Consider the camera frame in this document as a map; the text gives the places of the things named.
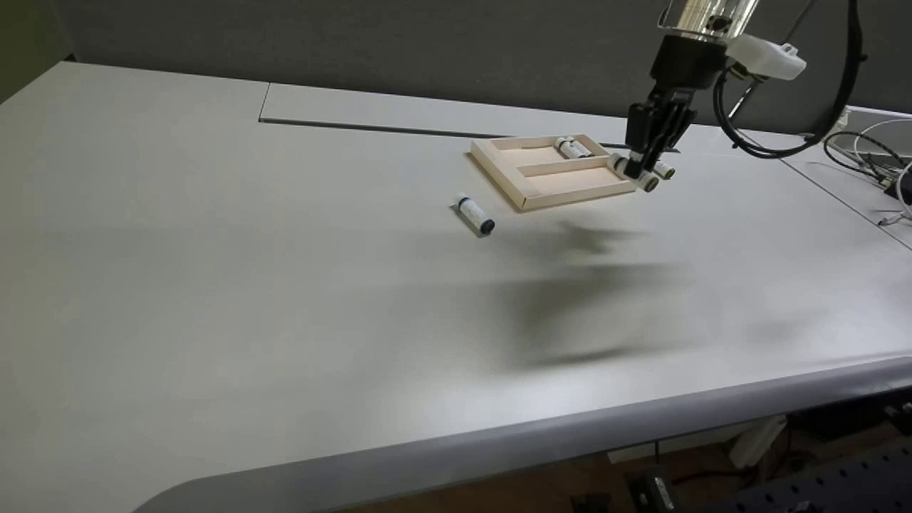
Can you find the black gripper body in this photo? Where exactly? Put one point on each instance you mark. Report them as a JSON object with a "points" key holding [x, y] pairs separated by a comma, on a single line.
{"points": [[685, 67]]}

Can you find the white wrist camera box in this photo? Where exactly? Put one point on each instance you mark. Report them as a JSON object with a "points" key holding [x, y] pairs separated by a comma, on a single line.
{"points": [[764, 59]]}

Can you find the white bottle green cap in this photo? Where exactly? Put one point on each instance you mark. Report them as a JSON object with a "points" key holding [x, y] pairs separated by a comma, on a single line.
{"points": [[665, 171]]}

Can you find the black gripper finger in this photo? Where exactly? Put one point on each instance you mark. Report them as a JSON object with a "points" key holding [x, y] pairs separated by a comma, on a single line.
{"points": [[670, 124], [640, 118]]}

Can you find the grey fabric desk partition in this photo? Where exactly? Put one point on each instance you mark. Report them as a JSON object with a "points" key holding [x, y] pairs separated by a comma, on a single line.
{"points": [[581, 54]]}

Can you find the white bottle blue cap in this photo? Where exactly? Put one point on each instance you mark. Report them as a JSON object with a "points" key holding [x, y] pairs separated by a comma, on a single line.
{"points": [[477, 217]]}

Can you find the white green-banded bottle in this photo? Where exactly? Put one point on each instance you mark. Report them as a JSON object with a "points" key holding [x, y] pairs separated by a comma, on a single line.
{"points": [[571, 148], [633, 171]]}

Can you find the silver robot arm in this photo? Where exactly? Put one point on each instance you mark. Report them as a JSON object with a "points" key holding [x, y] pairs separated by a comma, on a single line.
{"points": [[715, 22]]}

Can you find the light wooden divided tray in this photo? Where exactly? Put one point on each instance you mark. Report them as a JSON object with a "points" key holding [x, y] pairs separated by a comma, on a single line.
{"points": [[534, 175]]}

